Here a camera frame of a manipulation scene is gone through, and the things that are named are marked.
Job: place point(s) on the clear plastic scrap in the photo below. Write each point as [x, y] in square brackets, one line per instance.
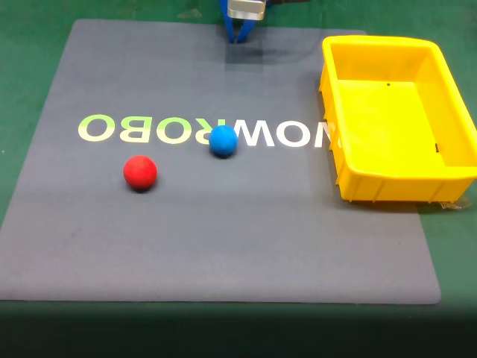
[455, 205]

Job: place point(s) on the yellow plastic bin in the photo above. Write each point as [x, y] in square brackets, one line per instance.
[395, 123]

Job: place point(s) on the silver camera box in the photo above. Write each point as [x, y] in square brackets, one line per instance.
[246, 9]

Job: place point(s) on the blue ball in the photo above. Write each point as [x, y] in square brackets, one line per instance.
[223, 141]

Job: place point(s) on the grey mat with NOWROBO print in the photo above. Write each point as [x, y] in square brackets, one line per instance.
[231, 231]

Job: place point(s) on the red ball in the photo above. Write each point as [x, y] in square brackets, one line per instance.
[140, 172]

